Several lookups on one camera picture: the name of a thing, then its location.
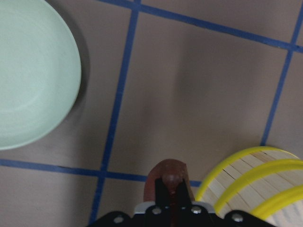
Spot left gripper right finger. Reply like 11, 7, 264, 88
175, 179, 192, 210

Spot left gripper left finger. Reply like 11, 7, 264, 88
155, 178, 170, 210

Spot brown steamed bun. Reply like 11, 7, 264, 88
143, 158, 195, 227

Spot yellow bamboo steamer layer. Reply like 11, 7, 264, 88
199, 153, 303, 227
196, 146, 303, 215

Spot light green plate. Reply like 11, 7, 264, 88
0, 0, 81, 150

